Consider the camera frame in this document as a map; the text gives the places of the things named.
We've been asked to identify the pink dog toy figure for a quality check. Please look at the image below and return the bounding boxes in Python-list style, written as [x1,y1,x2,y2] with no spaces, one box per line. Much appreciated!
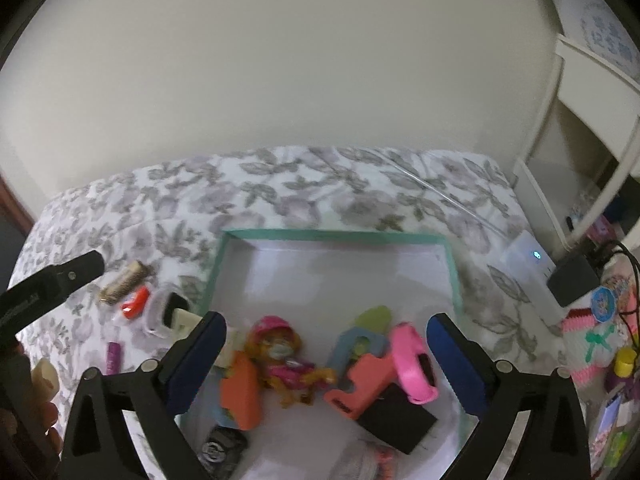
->
[244,315,337,408]

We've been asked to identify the smartphone with lit screen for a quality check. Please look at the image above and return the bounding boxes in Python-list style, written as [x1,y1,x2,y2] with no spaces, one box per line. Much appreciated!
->
[593,394,622,454]

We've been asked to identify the beige tape roll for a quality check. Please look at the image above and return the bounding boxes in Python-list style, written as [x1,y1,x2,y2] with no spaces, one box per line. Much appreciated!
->
[32,358,60,402]

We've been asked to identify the orange foam number piece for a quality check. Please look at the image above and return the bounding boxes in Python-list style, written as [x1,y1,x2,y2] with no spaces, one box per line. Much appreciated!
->
[323,352,397,420]

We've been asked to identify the pink smart watch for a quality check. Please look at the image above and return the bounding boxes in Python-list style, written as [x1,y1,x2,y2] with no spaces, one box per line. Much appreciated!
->
[390,323,439,405]

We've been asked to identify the blue round sticker tin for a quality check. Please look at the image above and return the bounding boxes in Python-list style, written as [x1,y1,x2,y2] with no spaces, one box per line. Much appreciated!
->
[590,286,617,323]

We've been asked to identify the purple stick tube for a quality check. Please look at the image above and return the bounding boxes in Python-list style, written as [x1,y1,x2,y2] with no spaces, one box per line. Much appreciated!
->
[105,341,122,376]

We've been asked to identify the pink crochet mat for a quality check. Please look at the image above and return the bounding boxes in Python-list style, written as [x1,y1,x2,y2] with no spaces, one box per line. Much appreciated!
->
[561,309,626,389]

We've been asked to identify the black toy car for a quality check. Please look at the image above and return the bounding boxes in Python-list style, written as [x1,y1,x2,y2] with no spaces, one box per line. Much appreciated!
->
[198,426,248,480]

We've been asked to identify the black plug charger adapter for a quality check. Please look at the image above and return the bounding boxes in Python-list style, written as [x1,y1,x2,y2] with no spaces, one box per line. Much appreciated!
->
[356,382,437,455]

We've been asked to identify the black cables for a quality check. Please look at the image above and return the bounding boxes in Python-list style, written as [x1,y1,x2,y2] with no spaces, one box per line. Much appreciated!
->
[591,239,640,348]

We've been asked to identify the yellow small bottle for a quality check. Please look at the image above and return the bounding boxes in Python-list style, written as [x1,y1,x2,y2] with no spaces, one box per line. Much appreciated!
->
[614,347,637,379]

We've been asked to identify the framed embroidered sign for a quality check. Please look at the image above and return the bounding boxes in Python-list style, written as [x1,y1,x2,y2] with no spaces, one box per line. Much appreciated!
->
[552,0,639,81]

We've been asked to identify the floral fleece blanket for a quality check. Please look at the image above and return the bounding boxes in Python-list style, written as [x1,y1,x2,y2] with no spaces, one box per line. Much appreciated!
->
[12,146,566,374]

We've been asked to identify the clear jar metal lid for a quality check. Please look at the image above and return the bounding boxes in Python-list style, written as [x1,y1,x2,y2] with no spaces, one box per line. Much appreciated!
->
[142,286,191,339]

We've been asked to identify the cream plastic comb clip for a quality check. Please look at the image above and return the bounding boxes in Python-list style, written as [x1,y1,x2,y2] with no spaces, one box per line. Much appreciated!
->
[170,308,202,342]

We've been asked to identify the white plastic shelf rack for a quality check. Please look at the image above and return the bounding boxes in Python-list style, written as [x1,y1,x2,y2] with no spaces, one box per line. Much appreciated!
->
[513,35,639,260]

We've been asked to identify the white power strip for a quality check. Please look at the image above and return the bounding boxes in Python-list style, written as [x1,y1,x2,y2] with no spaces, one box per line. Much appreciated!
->
[500,231,565,326]

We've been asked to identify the pink white toy cup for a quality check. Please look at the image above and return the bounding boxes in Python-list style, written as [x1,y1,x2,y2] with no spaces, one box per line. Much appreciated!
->
[328,440,398,480]

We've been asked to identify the black multiport charger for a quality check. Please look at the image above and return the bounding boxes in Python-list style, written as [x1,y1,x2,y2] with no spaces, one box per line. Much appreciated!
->
[547,254,601,308]

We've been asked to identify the teal cardboard tray box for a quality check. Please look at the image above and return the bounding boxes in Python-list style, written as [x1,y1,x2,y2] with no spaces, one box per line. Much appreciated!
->
[198,229,462,479]

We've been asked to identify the orange foam puzzle piece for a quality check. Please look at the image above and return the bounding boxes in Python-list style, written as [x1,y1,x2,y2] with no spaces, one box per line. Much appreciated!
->
[220,351,262,431]

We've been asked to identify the orange white tube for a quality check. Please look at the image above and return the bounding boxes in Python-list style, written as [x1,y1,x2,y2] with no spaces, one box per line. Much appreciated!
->
[120,285,151,321]

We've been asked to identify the gold rectangular lighter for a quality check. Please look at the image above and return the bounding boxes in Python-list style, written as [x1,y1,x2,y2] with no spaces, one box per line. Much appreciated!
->
[99,260,150,304]

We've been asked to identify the green small box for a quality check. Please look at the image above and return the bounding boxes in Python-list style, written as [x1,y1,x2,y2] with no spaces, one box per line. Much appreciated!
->
[603,431,628,469]

